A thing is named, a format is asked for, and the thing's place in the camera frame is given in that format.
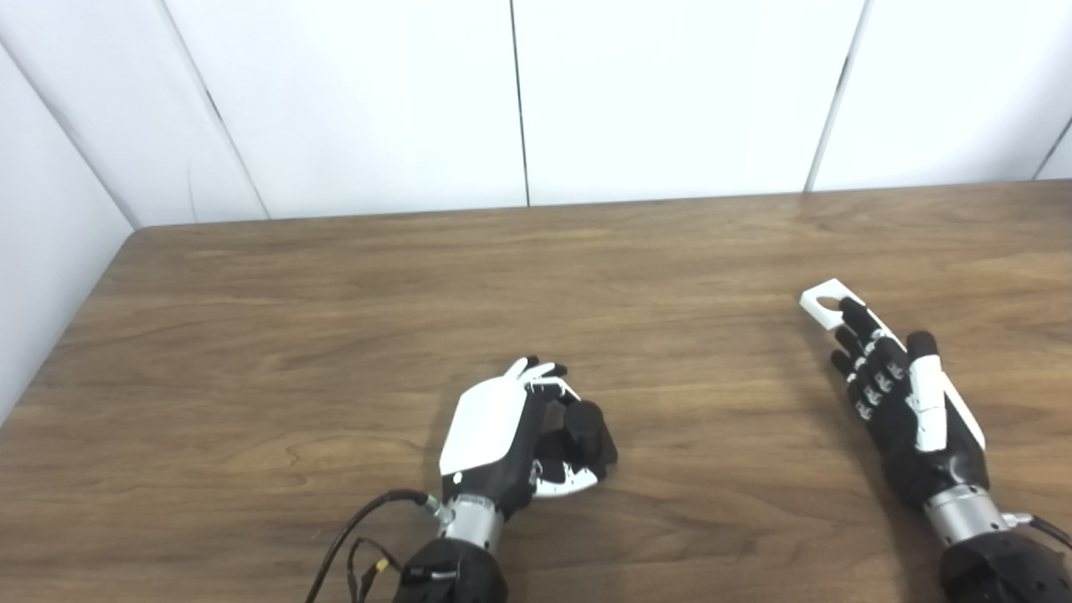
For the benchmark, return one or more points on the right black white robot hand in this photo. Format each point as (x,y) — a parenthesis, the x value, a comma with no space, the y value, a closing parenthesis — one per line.
(909,452)

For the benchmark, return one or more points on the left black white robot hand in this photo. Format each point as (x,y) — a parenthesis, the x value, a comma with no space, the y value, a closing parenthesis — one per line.
(486,427)

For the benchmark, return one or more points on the black peg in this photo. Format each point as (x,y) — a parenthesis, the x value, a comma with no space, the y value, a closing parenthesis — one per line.
(584,431)

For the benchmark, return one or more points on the white square piece with hole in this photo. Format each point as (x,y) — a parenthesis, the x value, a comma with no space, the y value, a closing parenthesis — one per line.
(825,316)

